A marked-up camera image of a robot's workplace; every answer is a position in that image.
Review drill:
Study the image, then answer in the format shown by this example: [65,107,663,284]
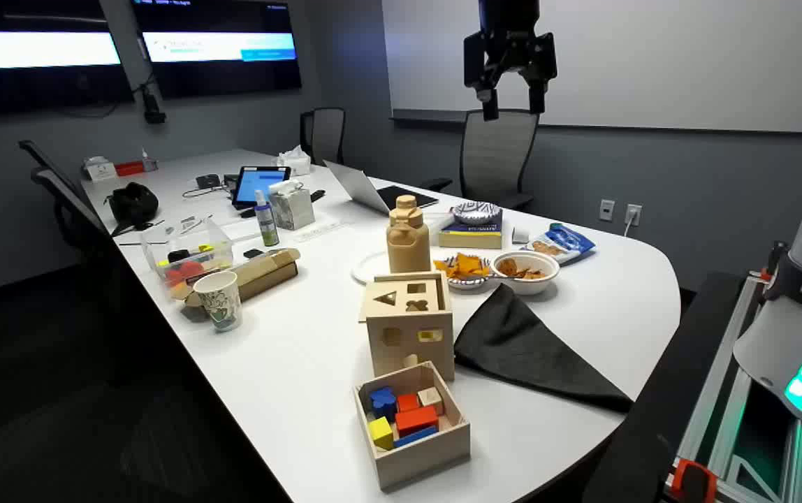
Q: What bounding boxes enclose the hanging camera mount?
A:
[99,0,167,125]

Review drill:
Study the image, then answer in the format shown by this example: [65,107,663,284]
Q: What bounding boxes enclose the bowl of orange chips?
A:
[434,253,493,291]

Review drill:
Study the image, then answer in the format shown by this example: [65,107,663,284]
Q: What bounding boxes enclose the wooden shape sorter box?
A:
[360,272,455,382]

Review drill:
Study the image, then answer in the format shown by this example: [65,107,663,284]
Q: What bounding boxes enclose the dark grey cloth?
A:
[452,284,633,414]

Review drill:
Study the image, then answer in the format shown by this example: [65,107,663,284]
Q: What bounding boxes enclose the white tissue box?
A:
[272,182,317,230]

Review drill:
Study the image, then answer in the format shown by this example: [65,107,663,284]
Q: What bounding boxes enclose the white crumpled cloth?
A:
[276,146,314,175]

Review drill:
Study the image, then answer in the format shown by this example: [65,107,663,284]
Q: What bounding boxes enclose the grey office chair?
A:
[455,110,540,209]

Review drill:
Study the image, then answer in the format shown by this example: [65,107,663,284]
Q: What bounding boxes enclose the blue and yellow book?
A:
[437,219,503,248]

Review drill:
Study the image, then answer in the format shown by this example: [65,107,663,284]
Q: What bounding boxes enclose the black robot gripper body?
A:
[463,30,560,96]

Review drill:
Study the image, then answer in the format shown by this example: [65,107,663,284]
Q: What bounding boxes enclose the black bag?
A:
[109,182,160,230]

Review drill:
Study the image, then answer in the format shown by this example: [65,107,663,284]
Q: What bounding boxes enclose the beige water bottle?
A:
[385,193,431,273]

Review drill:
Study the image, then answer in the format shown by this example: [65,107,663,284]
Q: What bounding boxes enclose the black office chair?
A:
[299,107,348,165]

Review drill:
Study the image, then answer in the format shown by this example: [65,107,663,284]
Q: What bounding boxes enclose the black chair right side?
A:
[21,140,117,277]

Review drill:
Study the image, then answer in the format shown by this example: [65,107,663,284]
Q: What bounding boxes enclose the wooden tray with blocks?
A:
[356,361,469,491]

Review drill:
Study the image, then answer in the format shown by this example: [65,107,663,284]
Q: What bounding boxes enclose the white bowl of crackers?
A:
[496,252,560,297]

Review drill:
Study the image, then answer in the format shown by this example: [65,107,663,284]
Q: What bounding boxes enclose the white paper plate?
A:
[349,252,388,284]

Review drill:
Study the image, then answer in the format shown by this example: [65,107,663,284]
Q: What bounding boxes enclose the wall monitor screen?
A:
[0,0,303,124]

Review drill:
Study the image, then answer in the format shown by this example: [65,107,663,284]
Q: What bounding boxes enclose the blue snack bag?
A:
[532,223,596,265]

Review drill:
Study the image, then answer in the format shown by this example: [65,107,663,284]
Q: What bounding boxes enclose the tablet with blue screen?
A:
[233,165,292,207]

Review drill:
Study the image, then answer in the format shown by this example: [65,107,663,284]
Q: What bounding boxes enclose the blue patterned small bowl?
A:
[452,202,501,227]

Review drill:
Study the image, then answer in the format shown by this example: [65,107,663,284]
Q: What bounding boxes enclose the clear plastic container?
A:
[141,219,234,300]

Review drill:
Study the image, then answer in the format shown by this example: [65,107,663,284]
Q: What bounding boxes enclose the white box with red item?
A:
[85,157,152,182]

